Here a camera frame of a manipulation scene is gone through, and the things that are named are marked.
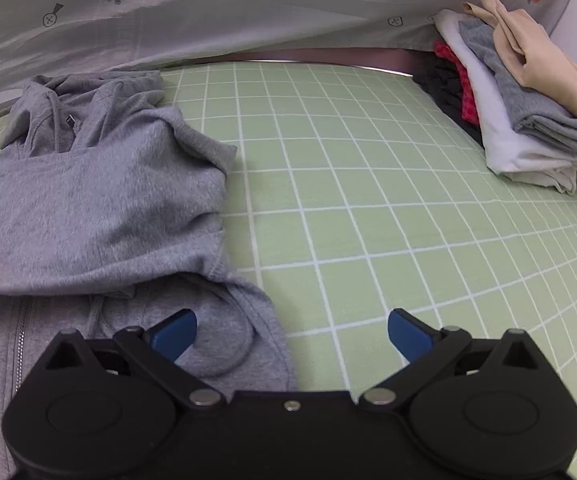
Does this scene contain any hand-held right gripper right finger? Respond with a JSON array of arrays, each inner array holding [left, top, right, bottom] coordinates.
[[358, 308, 542, 411]]

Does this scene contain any mauve bed edge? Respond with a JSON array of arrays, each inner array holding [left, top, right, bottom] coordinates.
[[183, 46, 426, 78]]

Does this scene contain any white folded garment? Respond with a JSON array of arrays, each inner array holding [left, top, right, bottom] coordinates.
[[433, 9, 577, 196]]

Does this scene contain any red folded garment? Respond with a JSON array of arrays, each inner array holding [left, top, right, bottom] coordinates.
[[433, 40, 480, 126]]

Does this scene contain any grey carrot printed quilt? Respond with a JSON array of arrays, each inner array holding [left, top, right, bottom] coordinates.
[[0, 0, 577, 131]]

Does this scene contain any beige folded garment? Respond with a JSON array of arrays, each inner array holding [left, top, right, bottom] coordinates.
[[463, 0, 577, 131]]

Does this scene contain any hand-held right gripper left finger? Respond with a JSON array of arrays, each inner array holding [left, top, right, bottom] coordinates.
[[43, 308, 226, 409]]

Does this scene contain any black folded garment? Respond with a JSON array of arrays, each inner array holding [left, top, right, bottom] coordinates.
[[412, 55, 486, 148]]

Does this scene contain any grey folded garment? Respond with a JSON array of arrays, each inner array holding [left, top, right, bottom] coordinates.
[[458, 19, 577, 161]]

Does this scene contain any grey zip hoodie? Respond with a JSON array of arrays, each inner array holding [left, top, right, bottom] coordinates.
[[0, 70, 299, 480]]

